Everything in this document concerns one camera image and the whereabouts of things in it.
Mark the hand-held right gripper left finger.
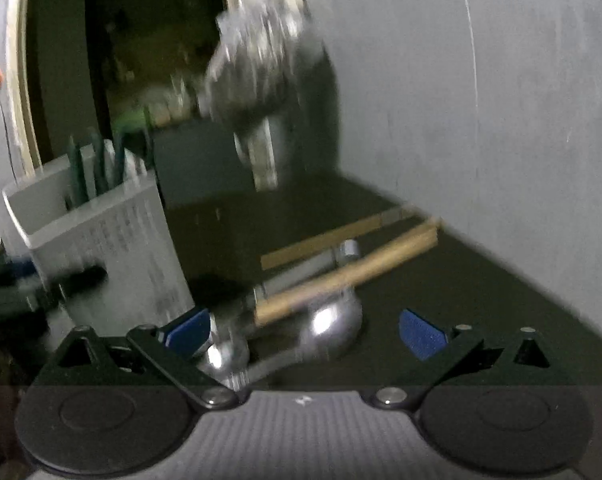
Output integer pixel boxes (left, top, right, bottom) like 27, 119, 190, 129
31, 309, 240, 411

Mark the white cable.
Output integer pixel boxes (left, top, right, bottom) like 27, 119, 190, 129
0, 89, 20, 182

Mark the grey cabinet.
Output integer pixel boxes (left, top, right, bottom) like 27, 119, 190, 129
152, 119, 262, 209

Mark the white drain pipe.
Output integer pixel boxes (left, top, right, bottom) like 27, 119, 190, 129
233, 120, 282, 192

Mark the green box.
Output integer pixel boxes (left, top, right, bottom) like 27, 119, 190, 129
112, 107, 150, 134

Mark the black slotted utensil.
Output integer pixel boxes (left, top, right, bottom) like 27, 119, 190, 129
112, 130, 130, 183

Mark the hanging clear plastic bag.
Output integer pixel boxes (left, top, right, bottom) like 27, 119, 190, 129
201, 0, 332, 136

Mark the white perforated plastic basket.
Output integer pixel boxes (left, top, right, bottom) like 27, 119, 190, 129
2, 142, 196, 333

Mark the steel handled utensil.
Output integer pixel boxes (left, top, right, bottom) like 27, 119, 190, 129
253, 239, 362, 303

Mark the steel spoon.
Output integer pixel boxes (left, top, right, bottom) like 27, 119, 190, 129
241, 287, 365, 381
201, 300, 262, 391

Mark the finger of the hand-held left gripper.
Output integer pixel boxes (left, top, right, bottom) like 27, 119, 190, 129
41, 265, 108, 302

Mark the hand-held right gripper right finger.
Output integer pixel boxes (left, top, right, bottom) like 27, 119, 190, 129
371, 310, 586, 409

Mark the pale door frame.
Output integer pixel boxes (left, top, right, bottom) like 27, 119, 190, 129
5, 0, 48, 177

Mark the wooden shelf unit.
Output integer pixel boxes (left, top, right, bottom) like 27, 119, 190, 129
85, 0, 232, 128

